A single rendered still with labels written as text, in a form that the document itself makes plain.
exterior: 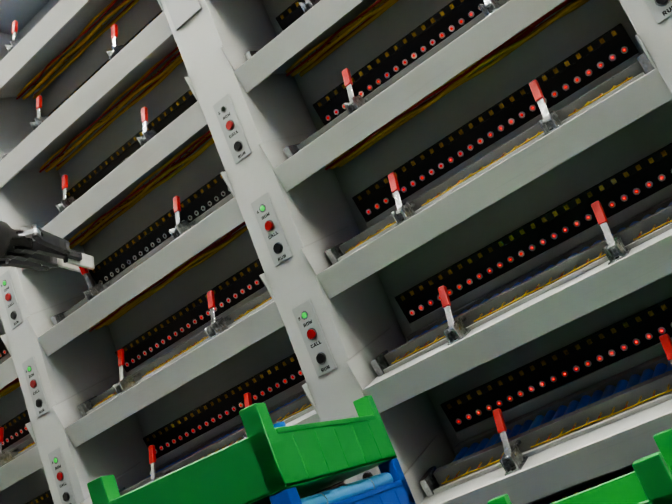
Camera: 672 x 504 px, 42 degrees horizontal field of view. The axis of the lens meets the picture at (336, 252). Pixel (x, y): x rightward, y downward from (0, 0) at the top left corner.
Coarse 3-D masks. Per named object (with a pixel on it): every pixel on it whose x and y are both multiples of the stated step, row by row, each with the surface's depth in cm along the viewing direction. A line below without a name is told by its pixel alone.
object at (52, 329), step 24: (216, 216) 155; (240, 216) 152; (192, 240) 158; (216, 240) 156; (144, 264) 164; (168, 264) 162; (192, 264) 179; (120, 288) 168; (144, 288) 166; (48, 312) 187; (96, 312) 173; (120, 312) 187; (48, 336) 180; (72, 336) 177
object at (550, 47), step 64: (448, 0) 152; (64, 64) 210; (320, 64) 167; (512, 64) 145; (128, 128) 197; (320, 128) 167; (448, 128) 151; (640, 128) 133; (192, 192) 185; (512, 192) 144; (576, 192) 138; (256, 256) 175; (448, 256) 151; (0, 320) 221; (128, 320) 195; (576, 320) 138; (192, 384) 184; (448, 384) 150
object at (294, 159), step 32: (480, 0) 145; (512, 0) 124; (544, 0) 122; (576, 0) 132; (416, 32) 151; (448, 32) 149; (480, 32) 127; (512, 32) 125; (384, 64) 155; (416, 64) 140; (448, 64) 130; (480, 64) 140; (352, 96) 141; (384, 96) 136; (416, 96) 133; (352, 128) 139; (384, 128) 151; (288, 160) 146; (320, 160) 143
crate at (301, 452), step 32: (256, 416) 77; (224, 448) 78; (256, 448) 77; (288, 448) 79; (320, 448) 85; (352, 448) 92; (384, 448) 100; (96, 480) 83; (160, 480) 80; (192, 480) 79; (224, 480) 78; (256, 480) 76; (288, 480) 76; (320, 480) 84
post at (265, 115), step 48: (240, 0) 168; (192, 48) 159; (240, 96) 152; (288, 96) 165; (240, 192) 151; (288, 192) 148; (336, 192) 161; (288, 240) 145; (288, 288) 145; (336, 336) 139; (336, 384) 139; (432, 432) 147
